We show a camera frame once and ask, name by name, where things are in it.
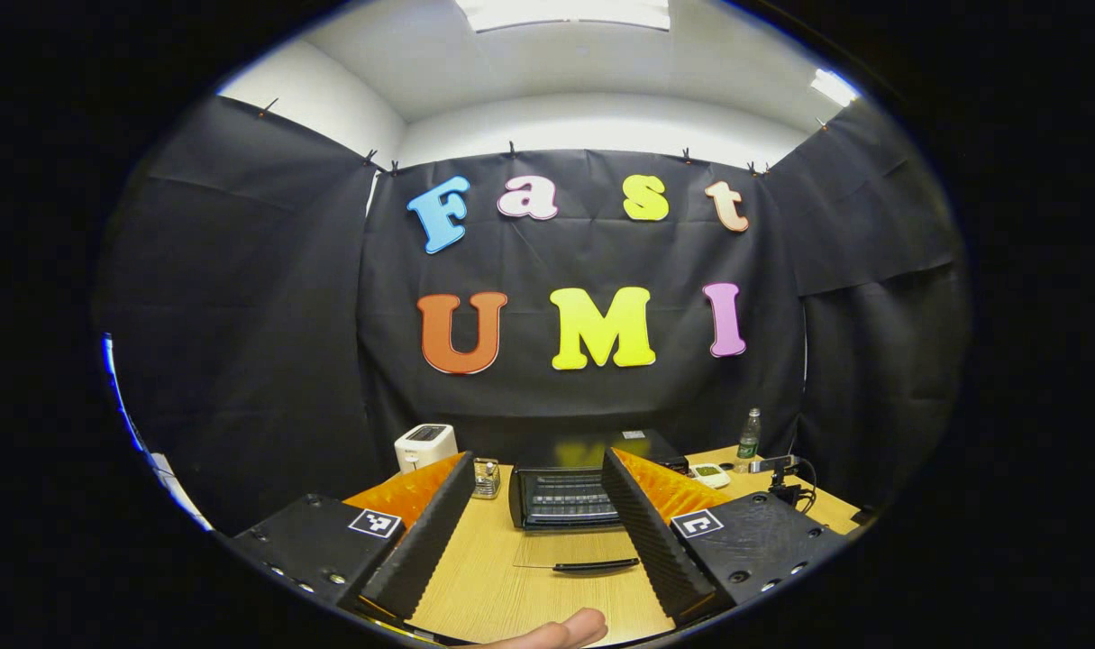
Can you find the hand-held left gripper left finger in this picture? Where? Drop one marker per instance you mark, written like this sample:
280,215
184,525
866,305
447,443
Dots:
430,541

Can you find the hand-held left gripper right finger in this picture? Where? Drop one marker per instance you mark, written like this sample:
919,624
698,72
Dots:
651,541

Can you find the white divided dish of beans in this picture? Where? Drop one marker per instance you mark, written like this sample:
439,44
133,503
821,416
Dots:
709,474

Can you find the black electric oven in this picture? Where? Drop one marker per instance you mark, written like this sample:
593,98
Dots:
561,496

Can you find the small glass jar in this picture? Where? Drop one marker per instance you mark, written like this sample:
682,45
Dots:
486,479

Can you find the white toaster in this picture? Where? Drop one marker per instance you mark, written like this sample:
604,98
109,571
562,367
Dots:
425,446

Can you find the green label plastic bottle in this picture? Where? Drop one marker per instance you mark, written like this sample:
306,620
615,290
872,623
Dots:
748,443

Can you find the small black tripod device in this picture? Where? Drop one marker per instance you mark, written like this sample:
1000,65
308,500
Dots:
781,478

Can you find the black backdrop cloth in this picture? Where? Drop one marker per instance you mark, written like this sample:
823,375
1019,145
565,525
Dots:
583,397

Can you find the small ceiling light panel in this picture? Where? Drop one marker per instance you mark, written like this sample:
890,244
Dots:
834,86

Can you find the large ceiling light panel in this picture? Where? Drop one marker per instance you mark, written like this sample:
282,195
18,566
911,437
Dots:
565,13

